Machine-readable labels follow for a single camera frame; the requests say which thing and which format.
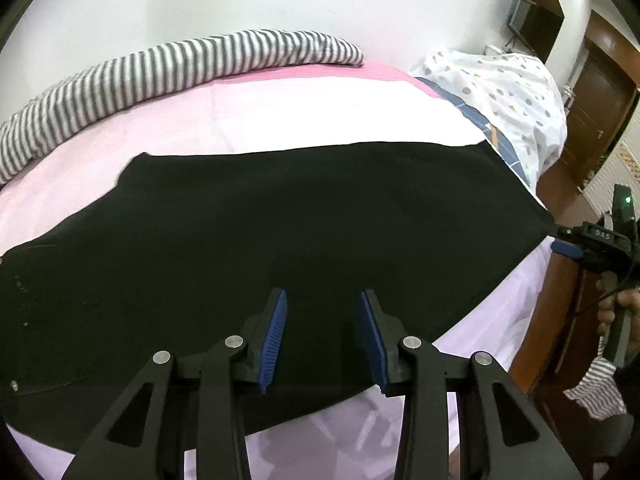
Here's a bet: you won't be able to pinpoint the grey white striped blanket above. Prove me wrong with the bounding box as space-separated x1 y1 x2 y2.
0 30 365 186

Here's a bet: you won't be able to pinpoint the wall-mounted television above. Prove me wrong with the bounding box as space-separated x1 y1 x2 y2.
507 0 566 62

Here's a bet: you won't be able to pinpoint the black pants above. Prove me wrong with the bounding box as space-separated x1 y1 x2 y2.
0 141 556 454

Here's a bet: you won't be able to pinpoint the person's right hand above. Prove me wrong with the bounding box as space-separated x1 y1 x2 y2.
596 279 640 332

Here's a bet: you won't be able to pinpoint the person's right forearm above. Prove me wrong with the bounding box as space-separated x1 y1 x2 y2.
564 310 640 422

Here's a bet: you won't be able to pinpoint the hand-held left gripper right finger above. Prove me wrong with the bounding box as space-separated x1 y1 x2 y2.
356 288 584 480

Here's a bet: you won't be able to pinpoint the black cable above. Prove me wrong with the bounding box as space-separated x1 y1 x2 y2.
574 260 639 319

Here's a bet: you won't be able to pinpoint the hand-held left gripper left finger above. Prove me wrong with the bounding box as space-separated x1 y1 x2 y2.
60 287 289 480

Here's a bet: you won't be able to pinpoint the brown wooden door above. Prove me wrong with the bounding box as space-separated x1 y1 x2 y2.
559 9 640 187

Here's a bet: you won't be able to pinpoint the pink lilac bedsheet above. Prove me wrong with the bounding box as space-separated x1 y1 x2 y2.
0 62 554 480

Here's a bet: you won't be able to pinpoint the person's dark clothing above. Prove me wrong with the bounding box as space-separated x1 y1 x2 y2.
560 405 640 480

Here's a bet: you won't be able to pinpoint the white dotted quilt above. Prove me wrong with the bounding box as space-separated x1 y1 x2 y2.
410 50 569 189

